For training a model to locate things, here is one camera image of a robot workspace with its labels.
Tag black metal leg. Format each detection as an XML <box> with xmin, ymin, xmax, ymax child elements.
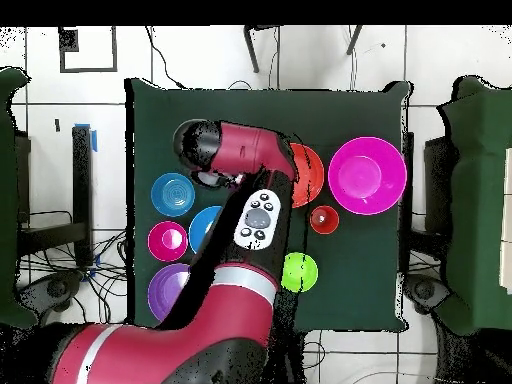
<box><xmin>345</xmin><ymin>25</ymin><xmax>364</xmax><ymax>56</ymax></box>
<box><xmin>243</xmin><ymin>25</ymin><xmax>283</xmax><ymax>74</ymax></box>

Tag black office chair base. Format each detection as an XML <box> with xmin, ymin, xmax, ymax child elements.
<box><xmin>403</xmin><ymin>273</ymin><xmax>453</xmax><ymax>315</ymax></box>
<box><xmin>17</xmin><ymin>271</ymin><xmax>83</xmax><ymax>317</ymax></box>

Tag dark green table cloth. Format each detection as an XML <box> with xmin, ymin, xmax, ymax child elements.
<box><xmin>125</xmin><ymin>77</ymin><xmax>413</xmax><ymax>334</ymax></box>

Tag large pink bowl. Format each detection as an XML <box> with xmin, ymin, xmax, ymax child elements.
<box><xmin>327</xmin><ymin>136</ymin><xmax>408</xmax><ymax>216</ymax></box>

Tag black stand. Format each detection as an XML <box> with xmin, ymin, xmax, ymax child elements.
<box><xmin>401</xmin><ymin>131</ymin><xmax>457</xmax><ymax>261</ymax></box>
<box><xmin>17</xmin><ymin>124</ymin><xmax>97</xmax><ymax>267</ymax></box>

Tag green covered side table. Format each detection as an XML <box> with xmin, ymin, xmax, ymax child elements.
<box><xmin>0</xmin><ymin>66</ymin><xmax>39</xmax><ymax>329</ymax></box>
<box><xmin>437</xmin><ymin>75</ymin><xmax>512</xmax><ymax>336</ymax></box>

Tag small blue bowl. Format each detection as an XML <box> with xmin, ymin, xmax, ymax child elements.
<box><xmin>150</xmin><ymin>172</ymin><xmax>196</xmax><ymax>218</ymax></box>

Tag large blue bowl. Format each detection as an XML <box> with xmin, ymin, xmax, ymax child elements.
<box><xmin>188</xmin><ymin>205</ymin><xmax>223</xmax><ymax>255</ymax></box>

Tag tangle of cables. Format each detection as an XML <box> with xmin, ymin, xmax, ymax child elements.
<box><xmin>19</xmin><ymin>229</ymin><xmax>129</xmax><ymax>323</ymax></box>

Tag white boxes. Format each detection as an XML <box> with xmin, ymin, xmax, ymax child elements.
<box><xmin>498</xmin><ymin>147</ymin><xmax>512</xmax><ymax>295</ymax></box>

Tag orange cup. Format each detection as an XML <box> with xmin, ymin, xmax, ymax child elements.
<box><xmin>309</xmin><ymin>205</ymin><xmax>340</xmax><ymax>236</ymax></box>

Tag green bowl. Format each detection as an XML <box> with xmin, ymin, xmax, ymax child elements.
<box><xmin>281</xmin><ymin>251</ymin><xmax>320</xmax><ymax>293</ymax></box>

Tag small magenta bowl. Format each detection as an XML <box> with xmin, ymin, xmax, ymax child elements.
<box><xmin>147</xmin><ymin>220</ymin><xmax>189</xmax><ymax>263</ymax></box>

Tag orange bowl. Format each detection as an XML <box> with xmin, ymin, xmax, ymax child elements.
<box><xmin>289</xmin><ymin>142</ymin><xmax>326</xmax><ymax>209</ymax></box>

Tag purple bowl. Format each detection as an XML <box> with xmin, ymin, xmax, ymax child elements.
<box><xmin>147</xmin><ymin>263</ymin><xmax>192</xmax><ymax>323</ymax></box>

